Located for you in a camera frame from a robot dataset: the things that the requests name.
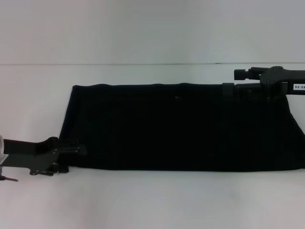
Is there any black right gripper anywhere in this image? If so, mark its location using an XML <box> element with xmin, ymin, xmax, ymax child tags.
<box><xmin>221</xmin><ymin>66</ymin><xmax>305</xmax><ymax>101</ymax></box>

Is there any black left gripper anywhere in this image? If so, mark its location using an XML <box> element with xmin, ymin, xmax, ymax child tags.
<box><xmin>3</xmin><ymin>136</ymin><xmax>88</xmax><ymax>177</ymax></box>

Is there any black shirt with white print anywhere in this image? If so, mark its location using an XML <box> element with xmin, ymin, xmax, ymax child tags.
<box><xmin>58</xmin><ymin>83</ymin><xmax>305</xmax><ymax>171</ymax></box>

